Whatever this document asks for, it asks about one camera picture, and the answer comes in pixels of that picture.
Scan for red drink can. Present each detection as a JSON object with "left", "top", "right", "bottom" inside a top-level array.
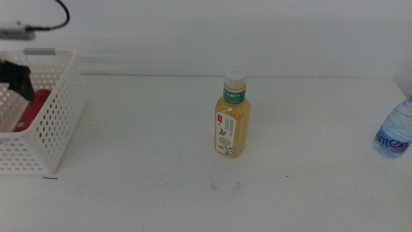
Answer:
[{"left": 12, "top": 89, "right": 53, "bottom": 133}]

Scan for yellow tea bottle white cap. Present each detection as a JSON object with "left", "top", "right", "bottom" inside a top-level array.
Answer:
[{"left": 214, "top": 67, "right": 251, "bottom": 159}]

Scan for clear water bottle blue cap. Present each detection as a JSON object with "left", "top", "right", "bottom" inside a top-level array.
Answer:
[{"left": 373, "top": 95, "right": 412, "bottom": 159}]

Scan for white perforated plastic basket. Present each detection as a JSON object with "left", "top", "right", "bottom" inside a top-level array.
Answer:
[{"left": 0, "top": 48, "right": 87, "bottom": 175}]

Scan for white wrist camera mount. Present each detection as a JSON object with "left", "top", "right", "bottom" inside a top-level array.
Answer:
[{"left": 0, "top": 21, "right": 37, "bottom": 41}]

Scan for black camera cable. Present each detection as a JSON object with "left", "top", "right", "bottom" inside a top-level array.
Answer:
[{"left": 25, "top": 0, "right": 71, "bottom": 32}]

